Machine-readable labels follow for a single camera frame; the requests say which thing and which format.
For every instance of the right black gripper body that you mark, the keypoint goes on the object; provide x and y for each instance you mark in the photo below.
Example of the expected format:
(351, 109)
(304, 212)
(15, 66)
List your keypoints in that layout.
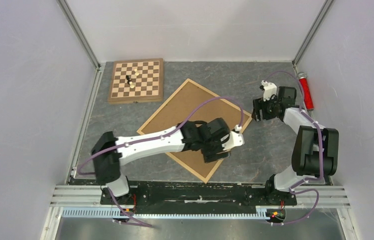
(268, 108)

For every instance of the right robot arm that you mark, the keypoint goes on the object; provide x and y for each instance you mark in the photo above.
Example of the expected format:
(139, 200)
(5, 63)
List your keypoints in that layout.
(315, 151)

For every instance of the wooden chessboard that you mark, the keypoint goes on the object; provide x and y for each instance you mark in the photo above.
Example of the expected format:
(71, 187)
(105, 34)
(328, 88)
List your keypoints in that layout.
(149, 84)

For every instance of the cream chess piece lower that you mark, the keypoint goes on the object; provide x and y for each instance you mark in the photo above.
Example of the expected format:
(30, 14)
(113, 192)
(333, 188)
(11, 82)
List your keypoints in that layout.
(132, 85)

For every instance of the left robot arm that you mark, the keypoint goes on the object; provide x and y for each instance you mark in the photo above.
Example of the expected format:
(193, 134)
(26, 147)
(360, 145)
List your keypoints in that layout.
(213, 139)

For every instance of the wooden picture frame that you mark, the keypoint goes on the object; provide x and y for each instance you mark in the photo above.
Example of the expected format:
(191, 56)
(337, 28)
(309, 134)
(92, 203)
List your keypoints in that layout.
(147, 127)

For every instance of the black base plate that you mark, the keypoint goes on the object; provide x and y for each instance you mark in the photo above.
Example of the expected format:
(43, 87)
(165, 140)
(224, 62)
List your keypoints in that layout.
(165, 197)

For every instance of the red glitter microphone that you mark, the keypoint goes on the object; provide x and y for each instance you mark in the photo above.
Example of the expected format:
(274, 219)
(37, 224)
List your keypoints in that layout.
(302, 77)

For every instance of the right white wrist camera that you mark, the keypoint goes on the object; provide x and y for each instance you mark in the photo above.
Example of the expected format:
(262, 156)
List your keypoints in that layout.
(269, 90)

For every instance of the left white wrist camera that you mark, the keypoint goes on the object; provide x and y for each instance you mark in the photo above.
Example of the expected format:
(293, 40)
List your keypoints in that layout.
(235, 139)

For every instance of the black chess piece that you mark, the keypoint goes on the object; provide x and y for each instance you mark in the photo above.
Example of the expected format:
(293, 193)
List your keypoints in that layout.
(128, 79)

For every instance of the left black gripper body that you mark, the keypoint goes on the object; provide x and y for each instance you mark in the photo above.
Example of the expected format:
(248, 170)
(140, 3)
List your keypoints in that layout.
(212, 147)

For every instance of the white slotted cable duct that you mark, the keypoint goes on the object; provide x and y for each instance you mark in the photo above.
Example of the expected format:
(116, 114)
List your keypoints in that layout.
(115, 213)

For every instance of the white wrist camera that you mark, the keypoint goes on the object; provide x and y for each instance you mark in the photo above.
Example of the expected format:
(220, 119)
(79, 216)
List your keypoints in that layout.
(269, 90)
(235, 139)

